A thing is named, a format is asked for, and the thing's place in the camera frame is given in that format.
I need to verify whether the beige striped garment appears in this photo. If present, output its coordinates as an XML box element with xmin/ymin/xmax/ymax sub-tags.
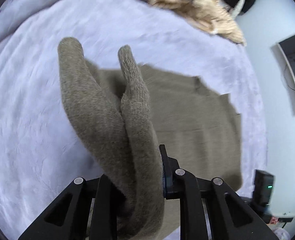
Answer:
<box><xmin>148</xmin><ymin>0</ymin><xmax>246</xmax><ymax>46</ymax></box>

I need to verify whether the black box on floor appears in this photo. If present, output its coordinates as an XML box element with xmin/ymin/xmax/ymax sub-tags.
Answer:
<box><xmin>252</xmin><ymin>170</ymin><xmax>274</xmax><ymax>207</ymax></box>

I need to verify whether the olive brown knit sweater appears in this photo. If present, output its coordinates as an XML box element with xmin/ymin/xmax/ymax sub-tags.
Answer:
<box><xmin>58</xmin><ymin>37</ymin><xmax>242</xmax><ymax>239</ymax></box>

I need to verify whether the lavender plush bed blanket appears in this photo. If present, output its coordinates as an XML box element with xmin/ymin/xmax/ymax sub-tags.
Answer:
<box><xmin>0</xmin><ymin>0</ymin><xmax>267</xmax><ymax>239</ymax></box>

